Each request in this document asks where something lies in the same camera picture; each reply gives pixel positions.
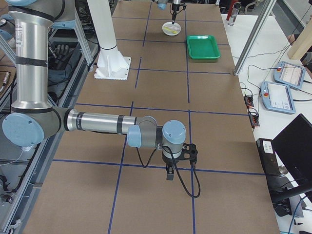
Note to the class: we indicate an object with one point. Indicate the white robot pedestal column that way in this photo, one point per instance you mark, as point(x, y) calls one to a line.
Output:
point(111, 64)

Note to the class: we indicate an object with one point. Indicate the wooden beam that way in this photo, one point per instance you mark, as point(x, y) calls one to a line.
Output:
point(301, 44)

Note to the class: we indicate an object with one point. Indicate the near teach pendant tablet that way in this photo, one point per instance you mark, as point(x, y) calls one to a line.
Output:
point(277, 97)

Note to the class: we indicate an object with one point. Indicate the teach pendant tablet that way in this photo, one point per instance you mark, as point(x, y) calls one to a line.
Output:
point(277, 97)
point(289, 74)

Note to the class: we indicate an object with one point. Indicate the far orange black hub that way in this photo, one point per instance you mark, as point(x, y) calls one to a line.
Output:
point(248, 98)

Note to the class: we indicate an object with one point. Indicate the black mini computer box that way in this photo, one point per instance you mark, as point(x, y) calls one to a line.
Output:
point(267, 157)

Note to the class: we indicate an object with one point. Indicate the far teach pendant tablet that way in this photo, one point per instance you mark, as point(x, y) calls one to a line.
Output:
point(289, 74)

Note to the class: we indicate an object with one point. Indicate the white round plate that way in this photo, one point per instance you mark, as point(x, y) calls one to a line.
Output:
point(169, 25)

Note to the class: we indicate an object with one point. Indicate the aluminium side frame rail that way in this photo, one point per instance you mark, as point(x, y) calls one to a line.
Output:
point(32, 119)

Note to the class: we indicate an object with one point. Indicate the aluminium frame post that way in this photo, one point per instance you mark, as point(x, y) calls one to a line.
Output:
point(261, 19)

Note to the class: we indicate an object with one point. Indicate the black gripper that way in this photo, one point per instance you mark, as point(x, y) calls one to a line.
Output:
point(175, 7)
point(167, 161)

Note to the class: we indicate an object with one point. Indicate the near orange black hub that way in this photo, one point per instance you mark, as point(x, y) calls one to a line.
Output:
point(253, 115)

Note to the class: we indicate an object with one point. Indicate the orange black hub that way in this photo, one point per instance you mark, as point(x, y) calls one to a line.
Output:
point(253, 115)
point(248, 98)

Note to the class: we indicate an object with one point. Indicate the green plastic tray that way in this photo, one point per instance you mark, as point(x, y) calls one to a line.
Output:
point(202, 47)

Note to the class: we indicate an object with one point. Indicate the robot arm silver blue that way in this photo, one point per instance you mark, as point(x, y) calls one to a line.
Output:
point(163, 3)
point(33, 20)

